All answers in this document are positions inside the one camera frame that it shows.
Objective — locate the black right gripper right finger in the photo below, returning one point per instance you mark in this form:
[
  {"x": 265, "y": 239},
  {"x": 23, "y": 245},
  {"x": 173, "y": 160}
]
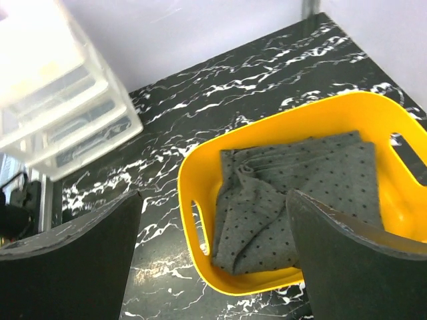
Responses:
[{"x": 353, "y": 270}]

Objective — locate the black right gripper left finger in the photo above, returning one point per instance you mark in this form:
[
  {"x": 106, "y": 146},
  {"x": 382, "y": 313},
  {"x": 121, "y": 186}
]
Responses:
[{"x": 77, "y": 270}]

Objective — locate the grey polka dot cloth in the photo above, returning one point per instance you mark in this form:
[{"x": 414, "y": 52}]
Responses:
[{"x": 252, "y": 230}]

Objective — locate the orange plastic basket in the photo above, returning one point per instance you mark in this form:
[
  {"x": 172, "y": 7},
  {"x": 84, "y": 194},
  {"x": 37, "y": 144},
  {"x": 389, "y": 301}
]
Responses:
[{"x": 376, "y": 117}]

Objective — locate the white compartment organizer box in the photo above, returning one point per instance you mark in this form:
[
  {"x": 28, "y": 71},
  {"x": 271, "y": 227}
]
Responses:
[{"x": 62, "y": 106}]

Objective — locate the black marble pattern mat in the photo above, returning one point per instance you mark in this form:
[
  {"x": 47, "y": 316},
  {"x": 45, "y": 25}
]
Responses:
[{"x": 276, "y": 72}]

